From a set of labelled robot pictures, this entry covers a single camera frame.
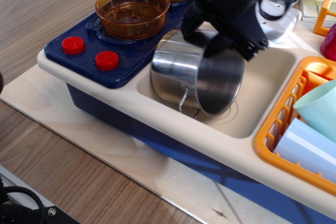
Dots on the red stove knob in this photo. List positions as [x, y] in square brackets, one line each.
[107, 60]
[73, 45]

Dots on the white toy faucet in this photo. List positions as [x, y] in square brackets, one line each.
[277, 30]

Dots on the light blue cup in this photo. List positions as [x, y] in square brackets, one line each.
[306, 146]

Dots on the right red stove knob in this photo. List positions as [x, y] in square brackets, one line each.
[107, 60]

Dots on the magenta cup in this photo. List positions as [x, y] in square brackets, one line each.
[327, 48]

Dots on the stainless steel pot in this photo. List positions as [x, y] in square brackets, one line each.
[182, 75]

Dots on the left red stove knob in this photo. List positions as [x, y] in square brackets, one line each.
[73, 45]

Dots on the amber plastic saucepan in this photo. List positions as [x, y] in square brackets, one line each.
[132, 19]

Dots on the black metal bracket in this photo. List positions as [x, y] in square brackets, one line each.
[55, 215]

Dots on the mint green cup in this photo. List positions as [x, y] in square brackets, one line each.
[317, 108]

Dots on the blue toy stove top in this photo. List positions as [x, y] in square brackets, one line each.
[134, 55]

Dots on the orange rack frame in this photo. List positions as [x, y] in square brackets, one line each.
[319, 27]

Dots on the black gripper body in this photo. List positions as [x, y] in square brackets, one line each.
[231, 6]

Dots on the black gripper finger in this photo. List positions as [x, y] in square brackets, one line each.
[217, 45]
[194, 16]

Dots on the orange dish rack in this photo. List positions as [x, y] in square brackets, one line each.
[310, 73]

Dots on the light plywood board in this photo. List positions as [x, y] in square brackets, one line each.
[98, 174]

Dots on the beige toy kitchen sink unit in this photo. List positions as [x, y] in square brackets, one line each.
[219, 147]

